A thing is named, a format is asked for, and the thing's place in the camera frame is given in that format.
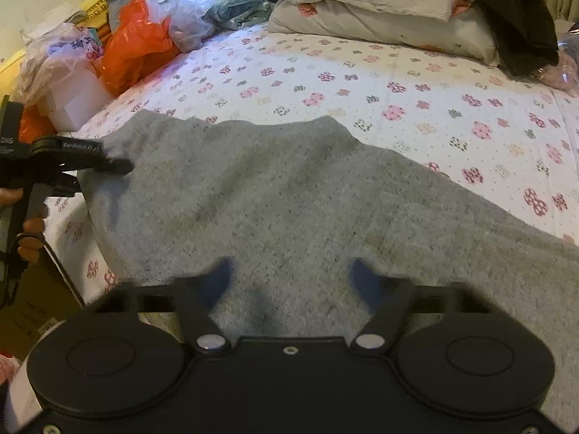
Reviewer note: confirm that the white translucent plastic bag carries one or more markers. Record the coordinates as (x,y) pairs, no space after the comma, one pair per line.
(190,9)

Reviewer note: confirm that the white box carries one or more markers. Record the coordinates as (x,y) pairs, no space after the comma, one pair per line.
(77,99)

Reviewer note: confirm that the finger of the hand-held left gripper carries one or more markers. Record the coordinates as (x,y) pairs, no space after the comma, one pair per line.
(65,185)
(72,156)

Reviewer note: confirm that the orange plastic bag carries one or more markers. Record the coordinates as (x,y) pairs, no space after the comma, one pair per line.
(135,45)

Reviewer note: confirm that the person's left hand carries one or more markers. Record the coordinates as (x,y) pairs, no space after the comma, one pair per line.
(34,226)

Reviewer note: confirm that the pink cloth in clear bag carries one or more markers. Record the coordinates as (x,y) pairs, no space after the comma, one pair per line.
(561,72)

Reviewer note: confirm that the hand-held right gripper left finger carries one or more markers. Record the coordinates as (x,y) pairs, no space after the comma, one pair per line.
(221,275)

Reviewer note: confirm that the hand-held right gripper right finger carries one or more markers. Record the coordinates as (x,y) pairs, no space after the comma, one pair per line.
(362,275)

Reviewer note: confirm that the printed clear plastic bag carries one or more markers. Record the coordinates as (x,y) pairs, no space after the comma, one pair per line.
(54,54)

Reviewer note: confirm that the floral bed sheet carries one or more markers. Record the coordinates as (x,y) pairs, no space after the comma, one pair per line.
(362,81)

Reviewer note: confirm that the floral pillow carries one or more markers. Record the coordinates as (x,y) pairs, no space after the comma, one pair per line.
(384,18)

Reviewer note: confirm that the grey pants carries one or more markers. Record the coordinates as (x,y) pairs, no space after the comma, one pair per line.
(294,199)

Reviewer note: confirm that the black garment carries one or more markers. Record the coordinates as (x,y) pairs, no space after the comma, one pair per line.
(506,4)

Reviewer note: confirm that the cardboard box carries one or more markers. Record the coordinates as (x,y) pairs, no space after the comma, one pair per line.
(40,312)

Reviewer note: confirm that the yellow box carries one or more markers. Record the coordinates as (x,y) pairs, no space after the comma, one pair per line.
(92,11)

